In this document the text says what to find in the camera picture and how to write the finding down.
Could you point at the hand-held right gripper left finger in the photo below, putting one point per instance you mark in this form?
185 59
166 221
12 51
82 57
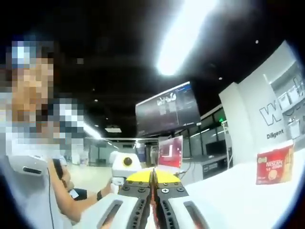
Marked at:
133 188

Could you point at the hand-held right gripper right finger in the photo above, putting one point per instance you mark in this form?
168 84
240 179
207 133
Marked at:
171 190

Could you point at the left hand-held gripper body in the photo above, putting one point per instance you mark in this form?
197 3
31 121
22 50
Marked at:
126 167

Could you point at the red coffee pouch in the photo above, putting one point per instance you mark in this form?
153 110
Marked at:
155 202

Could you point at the red coffee box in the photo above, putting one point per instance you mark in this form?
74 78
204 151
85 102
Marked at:
274 164

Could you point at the person's left hand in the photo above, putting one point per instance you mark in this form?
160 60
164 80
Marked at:
108 189

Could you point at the laptop with red screen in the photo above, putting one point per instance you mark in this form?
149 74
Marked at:
170 152

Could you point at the large monitor screen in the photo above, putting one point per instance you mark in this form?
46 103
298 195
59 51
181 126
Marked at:
166 107

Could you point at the white step ladder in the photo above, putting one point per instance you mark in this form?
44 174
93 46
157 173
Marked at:
227 143

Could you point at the grey chest device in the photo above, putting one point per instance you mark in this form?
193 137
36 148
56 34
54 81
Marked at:
26 164

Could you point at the person in grey shirt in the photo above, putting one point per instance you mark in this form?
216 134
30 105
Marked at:
23 202

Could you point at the ceiling light strip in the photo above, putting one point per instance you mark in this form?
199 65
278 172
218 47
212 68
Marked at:
186 35

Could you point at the grey metal shelf rack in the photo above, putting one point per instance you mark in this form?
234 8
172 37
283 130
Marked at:
293 95

